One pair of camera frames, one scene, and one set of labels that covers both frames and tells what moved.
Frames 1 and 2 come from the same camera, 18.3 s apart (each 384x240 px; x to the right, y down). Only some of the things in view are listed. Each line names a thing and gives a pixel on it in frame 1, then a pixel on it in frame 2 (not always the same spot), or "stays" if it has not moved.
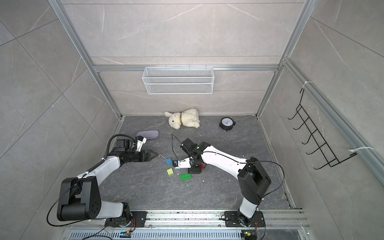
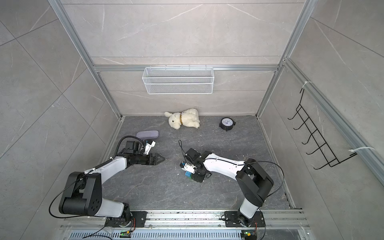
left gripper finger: x=152 y=154 -> x=159 y=157
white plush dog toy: x=189 y=117 stays
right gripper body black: x=195 y=168 -> x=198 y=176
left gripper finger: x=152 y=155 -> x=159 y=160
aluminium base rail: x=208 y=219 stays
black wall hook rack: x=316 y=137 stays
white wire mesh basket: x=178 y=80 stays
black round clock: x=227 y=123 stays
